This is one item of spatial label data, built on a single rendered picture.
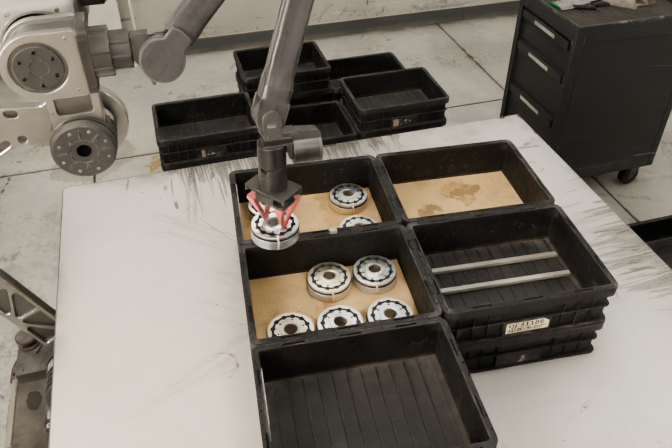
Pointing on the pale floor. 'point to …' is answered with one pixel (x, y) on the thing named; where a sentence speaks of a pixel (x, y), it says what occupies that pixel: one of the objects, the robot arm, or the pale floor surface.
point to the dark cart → (593, 75)
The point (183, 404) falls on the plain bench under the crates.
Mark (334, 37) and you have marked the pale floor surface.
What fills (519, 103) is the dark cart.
